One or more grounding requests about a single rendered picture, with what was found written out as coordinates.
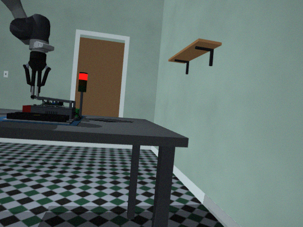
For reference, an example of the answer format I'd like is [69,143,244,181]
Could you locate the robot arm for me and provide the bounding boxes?
[1,0,54,53]

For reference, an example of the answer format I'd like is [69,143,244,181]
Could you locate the red bin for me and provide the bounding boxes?
[22,105,31,113]

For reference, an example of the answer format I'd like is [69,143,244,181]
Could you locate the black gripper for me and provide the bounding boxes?
[23,51,51,96]

